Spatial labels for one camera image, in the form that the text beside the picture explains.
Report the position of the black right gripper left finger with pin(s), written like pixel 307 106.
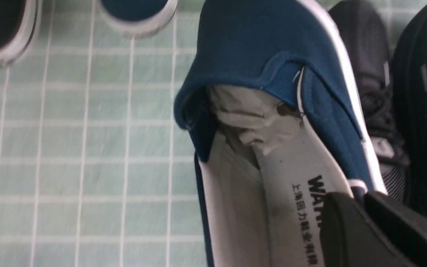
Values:
pixel 350 238

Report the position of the green checkered floor cloth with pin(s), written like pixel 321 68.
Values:
pixel 94 169

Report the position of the navy slip-on shoe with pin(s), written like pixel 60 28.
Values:
pixel 272 109
pixel 137 18

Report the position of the right black canvas sneaker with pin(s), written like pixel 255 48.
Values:
pixel 19 25

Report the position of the left black knit sneaker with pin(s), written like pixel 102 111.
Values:
pixel 365 37

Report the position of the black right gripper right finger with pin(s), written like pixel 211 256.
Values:
pixel 405 228

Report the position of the black knit sneaker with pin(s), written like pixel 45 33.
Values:
pixel 424 111
pixel 365 37

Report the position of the right black knit sneaker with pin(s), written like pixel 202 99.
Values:
pixel 424 111

